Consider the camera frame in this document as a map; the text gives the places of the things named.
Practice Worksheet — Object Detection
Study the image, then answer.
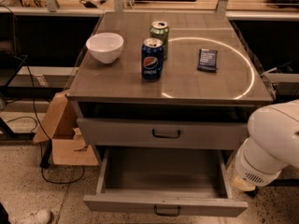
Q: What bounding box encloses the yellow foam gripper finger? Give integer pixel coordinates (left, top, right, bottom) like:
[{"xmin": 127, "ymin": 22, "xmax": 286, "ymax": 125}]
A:
[{"xmin": 232, "ymin": 175, "xmax": 256, "ymax": 191}]

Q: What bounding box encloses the grey drawer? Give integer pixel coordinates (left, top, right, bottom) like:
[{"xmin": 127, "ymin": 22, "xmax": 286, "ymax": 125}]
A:
[
  {"xmin": 84, "ymin": 147, "xmax": 248, "ymax": 217},
  {"xmin": 78, "ymin": 118, "xmax": 249, "ymax": 150}
]

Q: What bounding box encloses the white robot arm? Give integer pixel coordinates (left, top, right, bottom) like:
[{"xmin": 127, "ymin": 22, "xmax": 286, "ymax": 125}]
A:
[{"xmin": 232, "ymin": 100, "xmax": 299, "ymax": 191}]

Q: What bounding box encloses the grey drawer cabinet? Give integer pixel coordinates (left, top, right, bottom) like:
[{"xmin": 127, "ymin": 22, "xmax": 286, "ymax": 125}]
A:
[{"xmin": 66, "ymin": 10, "xmax": 275, "ymax": 166}]

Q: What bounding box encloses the grey top drawer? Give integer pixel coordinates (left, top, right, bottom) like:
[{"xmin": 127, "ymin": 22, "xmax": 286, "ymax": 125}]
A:
[{"xmin": 78, "ymin": 118, "xmax": 249, "ymax": 150}]

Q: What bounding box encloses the black office chair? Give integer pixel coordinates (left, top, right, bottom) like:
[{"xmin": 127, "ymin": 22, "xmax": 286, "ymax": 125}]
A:
[{"xmin": 244, "ymin": 179, "xmax": 299, "ymax": 199}]

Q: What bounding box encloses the dark blue snack bar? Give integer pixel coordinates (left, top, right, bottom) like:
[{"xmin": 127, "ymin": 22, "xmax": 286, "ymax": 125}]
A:
[{"xmin": 197, "ymin": 49, "xmax": 218, "ymax": 72}]

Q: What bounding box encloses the blue Pepsi can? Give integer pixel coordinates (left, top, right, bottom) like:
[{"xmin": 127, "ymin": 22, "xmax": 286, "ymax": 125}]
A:
[{"xmin": 141, "ymin": 37, "xmax": 164, "ymax": 81}]

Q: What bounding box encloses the green soda can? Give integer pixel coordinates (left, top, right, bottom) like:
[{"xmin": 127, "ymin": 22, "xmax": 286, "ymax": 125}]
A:
[{"xmin": 149, "ymin": 21, "xmax": 170, "ymax": 59}]

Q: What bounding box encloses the brown cardboard box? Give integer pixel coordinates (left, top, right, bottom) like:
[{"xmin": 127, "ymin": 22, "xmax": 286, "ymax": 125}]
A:
[{"xmin": 33, "ymin": 91, "xmax": 99, "ymax": 166}]

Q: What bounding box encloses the white ceramic bowl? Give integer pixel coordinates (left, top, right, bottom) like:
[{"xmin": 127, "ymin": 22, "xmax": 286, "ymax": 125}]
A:
[{"xmin": 86, "ymin": 33, "xmax": 124, "ymax": 63}]

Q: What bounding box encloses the white sneaker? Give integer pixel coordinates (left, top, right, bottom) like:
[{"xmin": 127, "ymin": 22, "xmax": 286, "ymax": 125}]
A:
[{"xmin": 11, "ymin": 209, "xmax": 51, "ymax": 224}]

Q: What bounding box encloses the black side table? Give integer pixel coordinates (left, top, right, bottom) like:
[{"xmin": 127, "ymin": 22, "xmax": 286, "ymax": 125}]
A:
[{"xmin": 0, "ymin": 12, "xmax": 36, "ymax": 142}]

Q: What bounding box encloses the black floor cable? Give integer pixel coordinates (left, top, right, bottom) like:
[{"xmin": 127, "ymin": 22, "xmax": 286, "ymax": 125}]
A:
[{"xmin": 0, "ymin": 3, "xmax": 86, "ymax": 185}]

